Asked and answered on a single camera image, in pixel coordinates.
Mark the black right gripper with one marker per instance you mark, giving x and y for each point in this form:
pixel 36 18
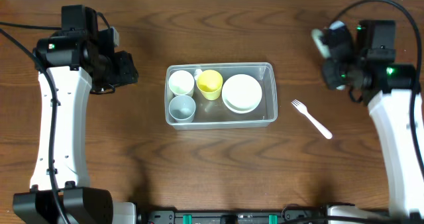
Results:
pixel 331 74

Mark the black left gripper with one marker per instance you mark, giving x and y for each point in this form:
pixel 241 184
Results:
pixel 126 69

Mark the mint green plastic spoon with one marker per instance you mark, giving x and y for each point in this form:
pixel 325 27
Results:
pixel 318 38

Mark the white cup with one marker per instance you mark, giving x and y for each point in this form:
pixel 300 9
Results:
pixel 181 83

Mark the grey cup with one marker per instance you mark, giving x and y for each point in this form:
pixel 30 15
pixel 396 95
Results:
pixel 182 108

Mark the yellow cup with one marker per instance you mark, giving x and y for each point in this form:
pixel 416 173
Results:
pixel 210 83

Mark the white bowl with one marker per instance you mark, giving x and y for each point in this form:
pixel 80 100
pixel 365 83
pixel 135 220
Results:
pixel 241 93

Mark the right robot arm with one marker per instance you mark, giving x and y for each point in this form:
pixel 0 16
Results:
pixel 367 63

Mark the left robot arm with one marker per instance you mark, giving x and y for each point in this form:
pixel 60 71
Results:
pixel 72 67

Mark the clear plastic container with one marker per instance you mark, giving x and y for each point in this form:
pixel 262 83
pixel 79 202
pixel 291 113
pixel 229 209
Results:
pixel 220 96

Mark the pink plastic fork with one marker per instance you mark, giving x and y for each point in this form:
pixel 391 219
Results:
pixel 303 110

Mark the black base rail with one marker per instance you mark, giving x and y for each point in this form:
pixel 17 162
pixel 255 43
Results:
pixel 332 213

